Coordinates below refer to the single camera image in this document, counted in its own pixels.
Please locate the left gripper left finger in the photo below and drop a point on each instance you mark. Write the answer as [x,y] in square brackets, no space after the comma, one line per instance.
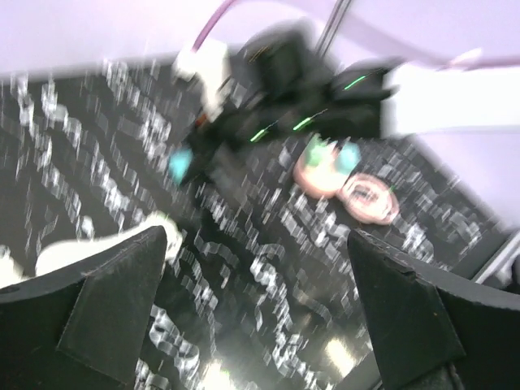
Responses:
[82,326]

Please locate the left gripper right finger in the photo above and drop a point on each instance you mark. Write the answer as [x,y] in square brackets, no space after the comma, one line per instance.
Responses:
[432,329]

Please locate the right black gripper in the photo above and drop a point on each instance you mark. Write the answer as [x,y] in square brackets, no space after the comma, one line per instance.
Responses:
[264,117]

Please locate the blue plug adapter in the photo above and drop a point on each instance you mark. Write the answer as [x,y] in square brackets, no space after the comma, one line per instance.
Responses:
[179,163]

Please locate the pink round power socket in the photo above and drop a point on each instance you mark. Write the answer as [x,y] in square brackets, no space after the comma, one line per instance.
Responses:
[320,181]

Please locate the teal plug adapter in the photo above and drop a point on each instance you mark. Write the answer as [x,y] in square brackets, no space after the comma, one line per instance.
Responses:
[347,158]

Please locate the green USB charger cube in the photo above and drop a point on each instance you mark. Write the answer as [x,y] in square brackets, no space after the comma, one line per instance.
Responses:
[316,151]

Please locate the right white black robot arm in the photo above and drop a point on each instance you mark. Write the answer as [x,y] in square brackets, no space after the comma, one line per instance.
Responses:
[370,102]

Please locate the black marbled table mat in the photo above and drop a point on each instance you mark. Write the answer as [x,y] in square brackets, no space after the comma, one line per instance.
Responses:
[257,288]

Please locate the right aluminium frame post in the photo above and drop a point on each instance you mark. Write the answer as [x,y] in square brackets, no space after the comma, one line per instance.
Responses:
[332,26]

